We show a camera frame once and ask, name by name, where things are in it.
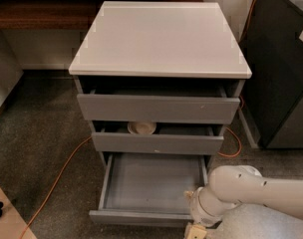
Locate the orange cable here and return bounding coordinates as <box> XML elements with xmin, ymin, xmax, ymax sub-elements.
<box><xmin>18</xmin><ymin>0</ymin><xmax>270</xmax><ymax>239</ymax></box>

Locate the grey drawer cabinet white top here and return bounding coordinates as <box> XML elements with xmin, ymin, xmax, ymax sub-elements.
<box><xmin>68</xmin><ymin>1</ymin><xmax>253</xmax><ymax>171</ymax></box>

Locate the light wooden board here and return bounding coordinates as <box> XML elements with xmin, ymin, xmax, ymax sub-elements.
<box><xmin>0</xmin><ymin>187</ymin><xmax>37</xmax><ymax>239</ymax></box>

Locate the grey top drawer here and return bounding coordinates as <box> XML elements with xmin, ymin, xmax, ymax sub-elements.
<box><xmin>77</xmin><ymin>94</ymin><xmax>240</xmax><ymax>124</ymax></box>

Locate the grey drawer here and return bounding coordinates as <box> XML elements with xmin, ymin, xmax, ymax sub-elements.
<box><xmin>92</xmin><ymin>122</ymin><xmax>223</xmax><ymax>155</ymax></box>
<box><xmin>90</xmin><ymin>153</ymin><xmax>207</xmax><ymax>227</ymax></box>
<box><xmin>77</xmin><ymin>94</ymin><xmax>240</xmax><ymax>124</ymax></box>

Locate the brown wooden shelf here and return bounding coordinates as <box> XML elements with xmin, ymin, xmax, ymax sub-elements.
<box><xmin>0</xmin><ymin>0</ymin><xmax>203</xmax><ymax>30</ymax></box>

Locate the dark cabinet at right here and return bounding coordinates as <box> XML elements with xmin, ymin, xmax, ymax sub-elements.
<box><xmin>239</xmin><ymin>0</ymin><xmax>303</xmax><ymax>148</ymax></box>

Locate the beige ceramic bowl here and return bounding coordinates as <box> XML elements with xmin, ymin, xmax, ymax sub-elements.
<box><xmin>128</xmin><ymin>121</ymin><xmax>156</xmax><ymax>135</ymax></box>

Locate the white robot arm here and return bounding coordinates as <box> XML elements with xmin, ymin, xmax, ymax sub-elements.
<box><xmin>183</xmin><ymin>165</ymin><xmax>303</xmax><ymax>239</ymax></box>

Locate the grey middle drawer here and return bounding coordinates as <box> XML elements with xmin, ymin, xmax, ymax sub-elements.
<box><xmin>92</xmin><ymin>122</ymin><xmax>223</xmax><ymax>155</ymax></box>

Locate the grey bottom drawer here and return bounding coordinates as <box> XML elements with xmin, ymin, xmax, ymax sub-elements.
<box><xmin>90</xmin><ymin>153</ymin><xmax>207</xmax><ymax>227</ymax></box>

